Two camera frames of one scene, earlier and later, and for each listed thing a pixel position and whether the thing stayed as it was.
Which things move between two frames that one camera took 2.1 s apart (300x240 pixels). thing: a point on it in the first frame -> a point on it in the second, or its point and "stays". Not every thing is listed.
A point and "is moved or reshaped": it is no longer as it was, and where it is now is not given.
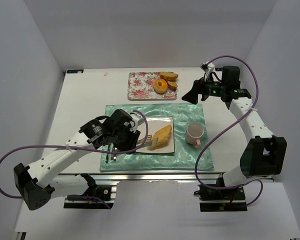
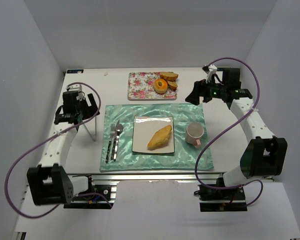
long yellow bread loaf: [163, 134] stays
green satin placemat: [186, 155] stays
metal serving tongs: [148, 142] is moved or reshaped
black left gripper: [129, 144] -> [89, 110]
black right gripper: [199, 88] stays
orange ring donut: [158, 89] stays
